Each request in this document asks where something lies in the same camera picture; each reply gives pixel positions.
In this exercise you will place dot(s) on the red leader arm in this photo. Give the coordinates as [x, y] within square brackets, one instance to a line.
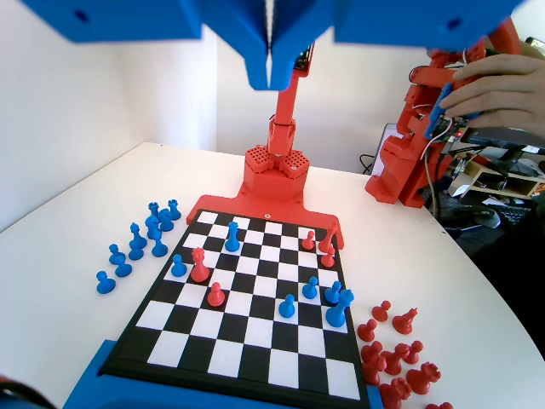
[396, 170]

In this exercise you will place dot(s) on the red robot arm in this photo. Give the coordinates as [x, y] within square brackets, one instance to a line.
[284, 106]

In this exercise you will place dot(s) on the red chess rook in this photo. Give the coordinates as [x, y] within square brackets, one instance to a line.
[422, 378]
[395, 394]

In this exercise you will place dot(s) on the blue chess pawn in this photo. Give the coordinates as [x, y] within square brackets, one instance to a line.
[114, 251]
[287, 309]
[332, 294]
[310, 289]
[179, 267]
[122, 268]
[104, 285]
[158, 249]

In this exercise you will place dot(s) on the person's hand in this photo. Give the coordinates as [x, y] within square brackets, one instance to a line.
[502, 89]

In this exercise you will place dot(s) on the black keyboard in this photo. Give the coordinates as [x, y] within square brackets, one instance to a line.
[515, 215]

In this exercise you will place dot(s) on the blue mounting plate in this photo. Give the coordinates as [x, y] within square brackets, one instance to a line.
[91, 379]

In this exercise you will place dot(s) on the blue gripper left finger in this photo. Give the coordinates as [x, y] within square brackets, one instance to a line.
[238, 30]

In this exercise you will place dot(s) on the light wooden shelf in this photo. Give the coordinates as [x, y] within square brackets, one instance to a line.
[523, 187]

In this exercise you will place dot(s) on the black monitor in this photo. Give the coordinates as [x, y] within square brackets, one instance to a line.
[498, 136]

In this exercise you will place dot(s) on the black white chessboard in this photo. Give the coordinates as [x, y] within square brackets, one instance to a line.
[255, 332]

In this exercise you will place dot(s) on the blue chess knight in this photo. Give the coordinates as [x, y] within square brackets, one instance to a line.
[167, 223]

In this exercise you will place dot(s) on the red chess queen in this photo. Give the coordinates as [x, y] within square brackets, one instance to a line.
[199, 270]

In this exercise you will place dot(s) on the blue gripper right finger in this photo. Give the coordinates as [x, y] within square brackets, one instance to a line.
[298, 25]

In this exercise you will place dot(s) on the blue chess rook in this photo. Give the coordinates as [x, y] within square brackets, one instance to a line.
[173, 208]
[154, 208]

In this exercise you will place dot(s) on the blue electronics board holder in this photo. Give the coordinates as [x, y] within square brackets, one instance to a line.
[436, 115]

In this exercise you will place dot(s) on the blue chess queen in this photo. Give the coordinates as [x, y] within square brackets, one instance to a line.
[231, 240]

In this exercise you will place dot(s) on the blue chess king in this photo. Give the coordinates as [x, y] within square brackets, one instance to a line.
[339, 313]

